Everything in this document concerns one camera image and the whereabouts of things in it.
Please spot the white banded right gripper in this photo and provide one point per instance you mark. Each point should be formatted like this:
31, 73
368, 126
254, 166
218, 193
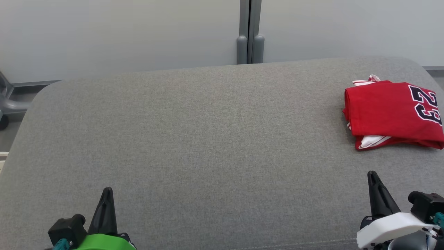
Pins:
392, 227

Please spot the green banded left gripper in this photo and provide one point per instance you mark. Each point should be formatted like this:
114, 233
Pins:
104, 243

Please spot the red jersey with white trim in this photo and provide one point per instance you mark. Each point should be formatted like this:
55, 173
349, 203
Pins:
381, 107

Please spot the dark grey baseboard strip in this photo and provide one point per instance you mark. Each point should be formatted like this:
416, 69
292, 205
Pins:
34, 83
433, 68

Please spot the grey chair base leg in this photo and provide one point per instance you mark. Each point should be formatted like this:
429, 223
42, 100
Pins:
10, 106

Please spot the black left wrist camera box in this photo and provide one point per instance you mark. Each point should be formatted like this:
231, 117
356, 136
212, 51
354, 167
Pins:
67, 227

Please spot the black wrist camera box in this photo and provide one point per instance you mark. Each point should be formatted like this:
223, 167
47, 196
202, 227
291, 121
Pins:
426, 206
67, 227

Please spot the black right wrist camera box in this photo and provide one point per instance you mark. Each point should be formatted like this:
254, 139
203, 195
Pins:
426, 206

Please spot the grey partition post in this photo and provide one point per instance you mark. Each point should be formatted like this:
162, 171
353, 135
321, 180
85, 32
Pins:
258, 48
242, 48

